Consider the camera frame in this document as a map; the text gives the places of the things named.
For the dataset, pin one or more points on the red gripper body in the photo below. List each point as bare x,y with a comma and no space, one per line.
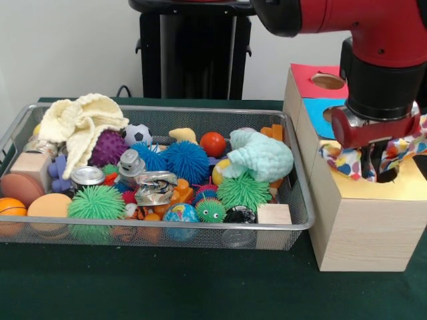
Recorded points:
383,131

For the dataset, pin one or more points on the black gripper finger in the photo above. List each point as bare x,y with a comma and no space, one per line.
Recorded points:
369,163
381,155

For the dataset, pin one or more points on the large polka dot cloth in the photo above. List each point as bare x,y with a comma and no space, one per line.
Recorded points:
347,163

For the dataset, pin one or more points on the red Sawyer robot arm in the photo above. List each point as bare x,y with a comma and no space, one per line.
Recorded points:
367,20

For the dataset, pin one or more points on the wooden box with three holes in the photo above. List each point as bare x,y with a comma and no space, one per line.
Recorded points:
363,233

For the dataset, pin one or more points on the mint green knitted cloth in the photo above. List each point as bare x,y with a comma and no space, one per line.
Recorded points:
263,153

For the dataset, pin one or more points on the small wooden block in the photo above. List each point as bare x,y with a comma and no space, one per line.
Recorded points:
274,214

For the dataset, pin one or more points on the red orange ball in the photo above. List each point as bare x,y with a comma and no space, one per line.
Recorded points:
213,144

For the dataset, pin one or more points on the rainbow spiky caterpillar toy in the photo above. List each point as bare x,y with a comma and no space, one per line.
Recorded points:
209,211

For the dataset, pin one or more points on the blue spiky ball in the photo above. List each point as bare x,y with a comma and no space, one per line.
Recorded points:
185,160

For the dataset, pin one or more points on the globe print ball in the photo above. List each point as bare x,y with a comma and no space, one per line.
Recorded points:
180,213

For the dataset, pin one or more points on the small soccer ball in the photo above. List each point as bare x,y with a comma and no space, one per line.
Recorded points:
136,135

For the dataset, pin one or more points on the dark green tablecloth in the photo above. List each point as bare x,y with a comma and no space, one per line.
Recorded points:
166,286

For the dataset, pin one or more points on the purple knobbly ball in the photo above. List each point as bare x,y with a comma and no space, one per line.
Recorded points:
108,148

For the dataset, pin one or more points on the green spiky ball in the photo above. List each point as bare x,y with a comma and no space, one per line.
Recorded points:
96,201

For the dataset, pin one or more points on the pale yellow knitted cloth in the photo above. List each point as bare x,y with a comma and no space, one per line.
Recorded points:
83,116

